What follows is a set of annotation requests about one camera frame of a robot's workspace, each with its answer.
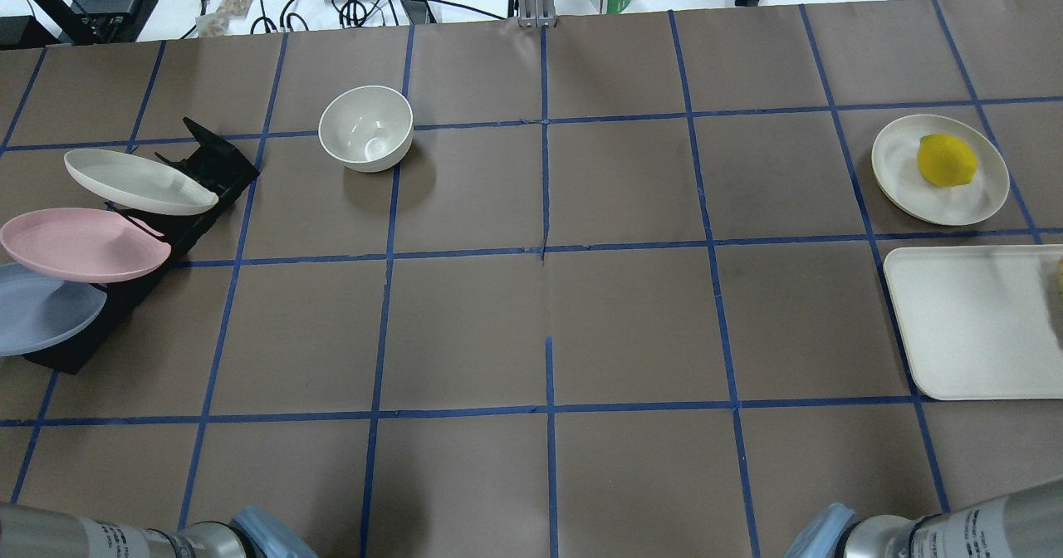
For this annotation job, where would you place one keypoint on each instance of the cream white bowl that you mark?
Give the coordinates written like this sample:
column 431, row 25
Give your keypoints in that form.
column 367, row 129

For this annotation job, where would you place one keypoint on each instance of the black plate rack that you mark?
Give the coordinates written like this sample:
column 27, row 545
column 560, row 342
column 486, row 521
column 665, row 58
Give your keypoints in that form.
column 218, row 165

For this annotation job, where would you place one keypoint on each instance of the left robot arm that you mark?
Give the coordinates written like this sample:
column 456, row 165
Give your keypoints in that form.
column 253, row 532

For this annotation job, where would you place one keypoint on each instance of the cream plate with lemon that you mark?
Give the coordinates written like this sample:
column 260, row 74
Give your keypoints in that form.
column 895, row 165

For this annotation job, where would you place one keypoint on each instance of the cream white tray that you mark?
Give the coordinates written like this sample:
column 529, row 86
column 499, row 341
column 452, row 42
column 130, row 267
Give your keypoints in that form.
column 979, row 323

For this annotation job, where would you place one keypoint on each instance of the snack bags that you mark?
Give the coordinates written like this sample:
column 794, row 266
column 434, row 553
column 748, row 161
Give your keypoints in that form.
column 216, row 24

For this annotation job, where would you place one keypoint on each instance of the yellow lemon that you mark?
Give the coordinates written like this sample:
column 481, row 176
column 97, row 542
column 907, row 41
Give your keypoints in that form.
column 946, row 161

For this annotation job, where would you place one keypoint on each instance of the cream white plate in rack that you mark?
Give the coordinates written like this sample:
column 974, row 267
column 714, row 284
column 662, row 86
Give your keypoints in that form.
column 138, row 183

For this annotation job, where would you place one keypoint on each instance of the pink plate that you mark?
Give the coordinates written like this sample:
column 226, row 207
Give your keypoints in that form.
column 83, row 245

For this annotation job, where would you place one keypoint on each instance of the black monitor stand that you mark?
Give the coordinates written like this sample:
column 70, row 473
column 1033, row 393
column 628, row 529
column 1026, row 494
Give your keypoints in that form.
column 83, row 22

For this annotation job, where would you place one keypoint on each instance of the blue plate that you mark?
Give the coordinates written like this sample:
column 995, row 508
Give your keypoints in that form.
column 38, row 312

